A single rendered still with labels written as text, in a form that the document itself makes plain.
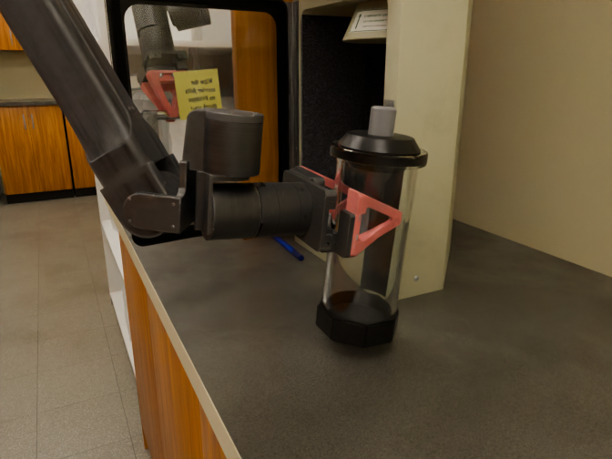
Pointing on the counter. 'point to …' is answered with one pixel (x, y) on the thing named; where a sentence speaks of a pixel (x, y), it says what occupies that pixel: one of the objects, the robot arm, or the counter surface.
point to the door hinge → (293, 82)
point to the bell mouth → (368, 24)
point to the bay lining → (335, 87)
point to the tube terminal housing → (421, 117)
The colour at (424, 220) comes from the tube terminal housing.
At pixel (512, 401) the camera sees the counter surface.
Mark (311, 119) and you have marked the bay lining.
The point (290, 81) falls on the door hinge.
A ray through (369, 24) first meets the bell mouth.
